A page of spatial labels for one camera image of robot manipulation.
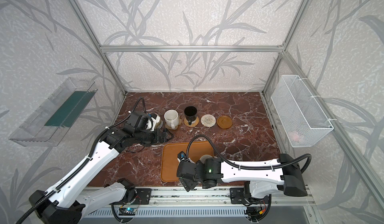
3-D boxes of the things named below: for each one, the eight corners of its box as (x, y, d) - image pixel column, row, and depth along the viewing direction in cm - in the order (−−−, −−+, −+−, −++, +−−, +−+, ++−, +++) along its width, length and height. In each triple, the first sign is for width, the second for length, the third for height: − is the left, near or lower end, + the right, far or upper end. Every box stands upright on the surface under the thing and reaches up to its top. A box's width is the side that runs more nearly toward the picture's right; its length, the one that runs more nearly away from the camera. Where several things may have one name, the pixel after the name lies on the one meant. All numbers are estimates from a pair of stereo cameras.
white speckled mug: (165, 132, 99) (161, 124, 92) (167, 117, 107) (165, 109, 99) (178, 132, 99) (176, 124, 92) (179, 117, 107) (178, 109, 100)
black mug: (184, 127, 101) (183, 118, 93) (185, 115, 108) (184, 106, 99) (196, 127, 101) (196, 118, 93) (197, 115, 108) (196, 106, 99)
